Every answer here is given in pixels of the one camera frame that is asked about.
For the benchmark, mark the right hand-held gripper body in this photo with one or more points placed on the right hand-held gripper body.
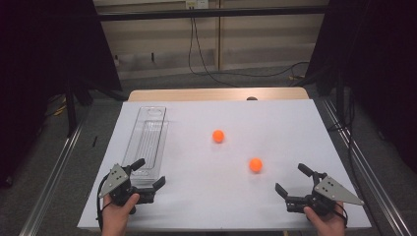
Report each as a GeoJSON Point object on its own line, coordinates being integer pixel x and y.
{"type": "Point", "coordinates": [327, 191]}

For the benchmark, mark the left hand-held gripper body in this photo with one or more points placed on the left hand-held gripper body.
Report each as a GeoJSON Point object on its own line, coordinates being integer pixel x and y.
{"type": "Point", "coordinates": [119, 190]}

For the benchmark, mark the clear plastic tray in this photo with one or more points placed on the clear plastic tray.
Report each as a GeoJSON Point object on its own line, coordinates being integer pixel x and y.
{"type": "Point", "coordinates": [147, 141]}

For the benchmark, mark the orange ball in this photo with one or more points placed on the orange ball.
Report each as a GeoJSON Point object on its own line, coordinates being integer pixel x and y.
{"type": "Point", "coordinates": [255, 165]}
{"type": "Point", "coordinates": [218, 136]}

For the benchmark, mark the person's left hand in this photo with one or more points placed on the person's left hand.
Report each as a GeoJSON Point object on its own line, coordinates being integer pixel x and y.
{"type": "Point", "coordinates": [116, 218]}

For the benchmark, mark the person's right hand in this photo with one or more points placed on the person's right hand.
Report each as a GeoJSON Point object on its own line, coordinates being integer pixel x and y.
{"type": "Point", "coordinates": [329, 224]}

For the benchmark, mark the small black stick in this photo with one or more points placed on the small black stick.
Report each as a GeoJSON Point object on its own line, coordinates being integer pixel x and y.
{"type": "Point", "coordinates": [94, 141]}

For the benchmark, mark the white board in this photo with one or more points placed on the white board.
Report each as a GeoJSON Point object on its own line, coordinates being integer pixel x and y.
{"type": "Point", "coordinates": [229, 196]}

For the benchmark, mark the black metal stand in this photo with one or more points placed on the black metal stand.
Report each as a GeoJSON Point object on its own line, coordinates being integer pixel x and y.
{"type": "Point", "coordinates": [70, 111]}

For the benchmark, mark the dark round table grommet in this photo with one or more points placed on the dark round table grommet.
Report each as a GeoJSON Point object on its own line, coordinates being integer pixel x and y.
{"type": "Point", "coordinates": [251, 98]}

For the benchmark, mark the dark curtain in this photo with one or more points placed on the dark curtain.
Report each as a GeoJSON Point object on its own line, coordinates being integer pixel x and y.
{"type": "Point", "coordinates": [39, 49]}
{"type": "Point", "coordinates": [377, 65]}

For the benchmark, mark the black horizontal bar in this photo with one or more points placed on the black horizontal bar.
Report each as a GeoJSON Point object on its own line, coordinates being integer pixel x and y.
{"type": "Point", "coordinates": [196, 13]}

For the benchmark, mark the metal floor rail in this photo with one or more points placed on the metal floor rail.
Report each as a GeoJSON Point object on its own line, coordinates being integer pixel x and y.
{"type": "Point", "coordinates": [49, 183]}
{"type": "Point", "coordinates": [370, 177]}

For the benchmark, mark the white wall socket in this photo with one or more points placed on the white wall socket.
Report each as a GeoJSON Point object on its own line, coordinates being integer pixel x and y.
{"type": "Point", "coordinates": [196, 4]}

